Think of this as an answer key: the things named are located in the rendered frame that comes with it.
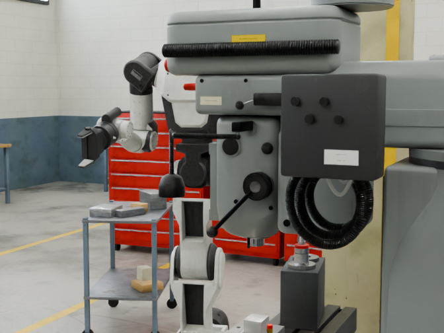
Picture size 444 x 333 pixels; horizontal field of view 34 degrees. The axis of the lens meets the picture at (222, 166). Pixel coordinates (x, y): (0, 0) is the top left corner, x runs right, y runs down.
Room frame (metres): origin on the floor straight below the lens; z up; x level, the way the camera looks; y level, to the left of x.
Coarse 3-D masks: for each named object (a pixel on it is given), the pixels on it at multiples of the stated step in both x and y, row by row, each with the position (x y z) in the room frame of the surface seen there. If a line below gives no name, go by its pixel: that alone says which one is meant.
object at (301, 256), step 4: (296, 248) 2.28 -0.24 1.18; (308, 248) 2.28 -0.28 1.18; (296, 252) 2.28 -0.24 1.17; (300, 252) 2.27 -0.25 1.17; (304, 252) 2.27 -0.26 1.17; (308, 252) 2.28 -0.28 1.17; (296, 256) 2.28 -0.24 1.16; (300, 256) 2.27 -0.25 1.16; (304, 256) 2.27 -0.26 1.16; (308, 256) 2.28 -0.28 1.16; (296, 260) 2.28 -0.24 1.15; (300, 260) 2.27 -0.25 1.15; (304, 260) 2.27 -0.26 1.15; (308, 260) 2.28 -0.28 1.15; (300, 264) 2.27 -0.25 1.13; (304, 264) 2.27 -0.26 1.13
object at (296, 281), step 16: (288, 272) 2.24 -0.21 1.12; (304, 272) 2.23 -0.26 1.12; (320, 272) 2.30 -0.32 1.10; (288, 288) 2.24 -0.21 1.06; (304, 288) 2.23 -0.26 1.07; (320, 288) 2.30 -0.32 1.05; (288, 304) 2.24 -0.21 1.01; (304, 304) 2.23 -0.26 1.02; (320, 304) 2.31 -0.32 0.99; (288, 320) 2.24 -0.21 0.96; (304, 320) 2.23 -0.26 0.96
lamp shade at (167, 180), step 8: (168, 176) 1.93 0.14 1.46; (176, 176) 1.94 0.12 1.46; (160, 184) 1.94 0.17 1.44; (168, 184) 1.92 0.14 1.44; (176, 184) 1.92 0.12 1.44; (184, 184) 1.96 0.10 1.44; (160, 192) 1.93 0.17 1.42; (168, 192) 1.92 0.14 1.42; (176, 192) 1.92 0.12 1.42; (184, 192) 1.94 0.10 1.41
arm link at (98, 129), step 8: (96, 128) 2.46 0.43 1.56; (104, 128) 2.48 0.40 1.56; (112, 128) 2.51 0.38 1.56; (88, 136) 2.42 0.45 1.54; (96, 136) 2.41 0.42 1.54; (104, 136) 2.47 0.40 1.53; (112, 136) 2.49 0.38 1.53; (88, 144) 2.43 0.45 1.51; (96, 144) 2.41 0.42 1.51; (104, 144) 2.47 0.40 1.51; (88, 152) 2.44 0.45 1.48; (96, 152) 2.42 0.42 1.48
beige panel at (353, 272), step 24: (408, 0) 3.44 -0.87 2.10; (360, 24) 3.53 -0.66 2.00; (384, 24) 3.48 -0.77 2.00; (408, 24) 3.44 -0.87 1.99; (360, 48) 3.53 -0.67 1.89; (384, 48) 3.48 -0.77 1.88; (408, 48) 3.44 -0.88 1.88; (384, 168) 3.47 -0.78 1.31; (360, 240) 3.52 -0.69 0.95; (336, 264) 3.57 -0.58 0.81; (360, 264) 3.52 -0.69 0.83; (336, 288) 3.57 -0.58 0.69; (360, 288) 3.52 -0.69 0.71; (360, 312) 3.52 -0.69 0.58
